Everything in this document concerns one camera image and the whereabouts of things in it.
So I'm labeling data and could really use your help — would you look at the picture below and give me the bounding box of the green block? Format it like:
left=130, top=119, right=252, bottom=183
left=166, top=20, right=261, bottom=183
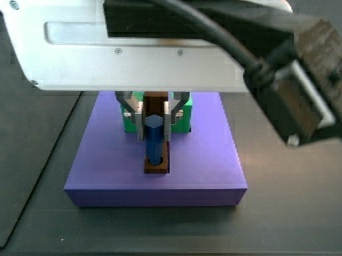
left=114, top=91, right=192, bottom=133

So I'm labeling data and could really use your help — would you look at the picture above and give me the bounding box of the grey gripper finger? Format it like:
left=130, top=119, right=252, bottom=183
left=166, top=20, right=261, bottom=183
left=162, top=92, right=189, bottom=141
left=114, top=91, right=144, bottom=141

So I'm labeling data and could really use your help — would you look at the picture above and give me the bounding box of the blue peg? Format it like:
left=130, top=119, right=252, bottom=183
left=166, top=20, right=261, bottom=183
left=145, top=115, right=162, bottom=166

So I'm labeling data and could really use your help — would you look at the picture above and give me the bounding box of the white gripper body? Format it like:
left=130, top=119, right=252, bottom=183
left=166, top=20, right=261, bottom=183
left=0, top=0, right=245, bottom=92

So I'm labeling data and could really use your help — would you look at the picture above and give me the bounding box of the black cable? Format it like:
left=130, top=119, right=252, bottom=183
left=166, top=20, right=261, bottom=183
left=145, top=0, right=277, bottom=88

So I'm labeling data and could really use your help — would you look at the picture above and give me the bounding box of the purple base block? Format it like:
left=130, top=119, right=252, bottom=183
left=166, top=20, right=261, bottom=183
left=63, top=92, right=246, bottom=207

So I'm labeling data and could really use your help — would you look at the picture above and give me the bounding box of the brown L-shaped socket piece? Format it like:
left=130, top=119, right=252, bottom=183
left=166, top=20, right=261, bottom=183
left=142, top=92, right=168, bottom=174

